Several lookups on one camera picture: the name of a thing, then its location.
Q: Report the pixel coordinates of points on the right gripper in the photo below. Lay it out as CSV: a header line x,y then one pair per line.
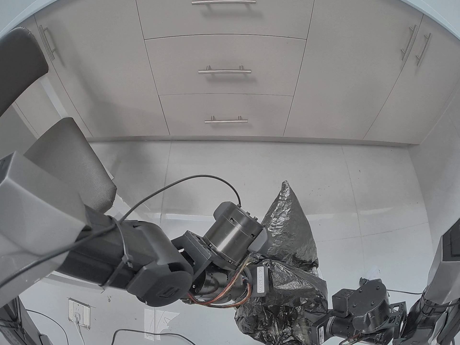
x,y
334,331

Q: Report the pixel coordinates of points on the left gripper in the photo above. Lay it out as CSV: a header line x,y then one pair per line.
x,y
261,282

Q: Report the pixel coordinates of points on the black plastic bag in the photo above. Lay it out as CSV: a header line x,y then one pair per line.
x,y
291,228

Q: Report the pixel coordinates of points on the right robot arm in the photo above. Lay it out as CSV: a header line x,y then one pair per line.
x,y
372,304

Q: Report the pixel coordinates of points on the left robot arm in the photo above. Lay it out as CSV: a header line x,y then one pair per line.
x,y
107,250

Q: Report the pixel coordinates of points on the grey chair with white legs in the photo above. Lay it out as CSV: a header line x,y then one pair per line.
x,y
72,164

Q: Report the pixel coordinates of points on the beige cabinet with drawers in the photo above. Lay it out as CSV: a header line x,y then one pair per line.
x,y
230,49

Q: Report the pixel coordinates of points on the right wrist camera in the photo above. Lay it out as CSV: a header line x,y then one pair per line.
x,y
343,302

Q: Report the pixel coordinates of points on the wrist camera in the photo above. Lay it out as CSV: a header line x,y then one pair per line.
x,y
343,302
259,241

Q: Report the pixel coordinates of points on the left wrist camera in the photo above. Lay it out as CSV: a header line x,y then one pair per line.
x,y
259,241

